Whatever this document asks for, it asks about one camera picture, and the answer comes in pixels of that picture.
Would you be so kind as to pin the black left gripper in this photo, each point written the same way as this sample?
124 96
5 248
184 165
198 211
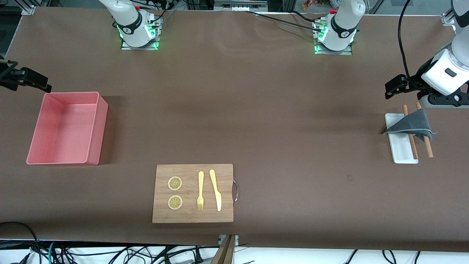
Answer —
413 81

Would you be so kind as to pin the grey cloth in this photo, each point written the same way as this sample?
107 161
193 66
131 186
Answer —
414 124

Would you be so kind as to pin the wooden post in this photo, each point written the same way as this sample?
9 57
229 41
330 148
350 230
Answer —
224 253

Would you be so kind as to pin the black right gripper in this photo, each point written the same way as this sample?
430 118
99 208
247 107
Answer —
14 76

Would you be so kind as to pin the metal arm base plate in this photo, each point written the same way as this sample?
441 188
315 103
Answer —
126 47
348 51

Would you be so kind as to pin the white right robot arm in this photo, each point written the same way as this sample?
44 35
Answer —
132 22

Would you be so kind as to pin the white rectangular tray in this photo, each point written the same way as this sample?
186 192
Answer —
399 148

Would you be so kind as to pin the lemon slice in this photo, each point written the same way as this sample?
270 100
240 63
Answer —
174 183
174 202

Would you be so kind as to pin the aluminium frame corner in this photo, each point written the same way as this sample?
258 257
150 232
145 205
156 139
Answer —
27 7
447 19

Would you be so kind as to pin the grey power strip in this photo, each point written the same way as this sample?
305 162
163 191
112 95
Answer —
240 5

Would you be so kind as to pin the wooden cutting board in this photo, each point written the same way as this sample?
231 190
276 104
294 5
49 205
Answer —
190 216

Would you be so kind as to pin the yellow fork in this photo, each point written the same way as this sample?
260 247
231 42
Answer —
200 187

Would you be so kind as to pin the yellow knife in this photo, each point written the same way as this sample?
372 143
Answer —
216 190

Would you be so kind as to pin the pink plastic bin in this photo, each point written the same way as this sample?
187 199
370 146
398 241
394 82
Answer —
62 128

